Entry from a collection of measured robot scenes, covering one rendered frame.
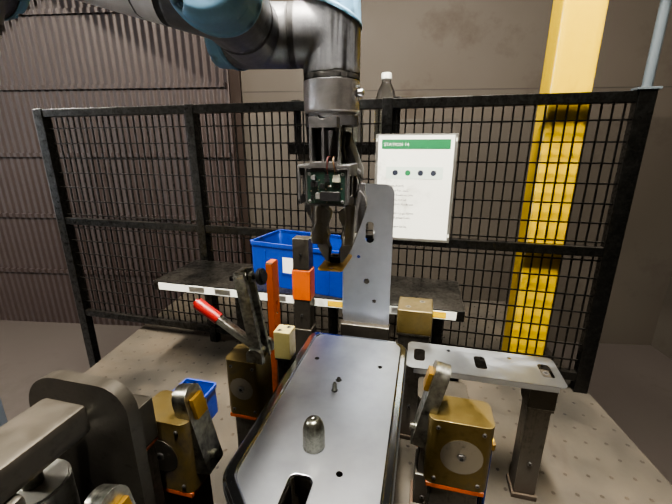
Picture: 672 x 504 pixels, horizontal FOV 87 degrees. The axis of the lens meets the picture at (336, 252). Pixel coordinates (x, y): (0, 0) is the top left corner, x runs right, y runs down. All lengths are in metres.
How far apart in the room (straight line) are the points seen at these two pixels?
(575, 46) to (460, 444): 0.96
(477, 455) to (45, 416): 0.52
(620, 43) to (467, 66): 0.90
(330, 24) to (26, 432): 0.51
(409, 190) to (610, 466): 0.83
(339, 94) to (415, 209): 0.65
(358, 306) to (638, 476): 0.74
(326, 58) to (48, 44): 2.96
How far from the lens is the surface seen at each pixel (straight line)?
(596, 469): 1.14
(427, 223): 1.09
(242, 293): 0.63
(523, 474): 0.96
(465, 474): 0.64
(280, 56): 0.51
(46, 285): 3.76
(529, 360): 0.86
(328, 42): 0.50
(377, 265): 0.84
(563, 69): 1.17
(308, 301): 0.94
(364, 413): 0.64
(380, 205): 0.81
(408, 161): 1.07
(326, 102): 0.49
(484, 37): 2.73
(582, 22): 1.19
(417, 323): 0.85
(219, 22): 0.38
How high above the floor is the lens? 1.42
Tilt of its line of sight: 16 degrees down
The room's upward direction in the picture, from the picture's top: straight up
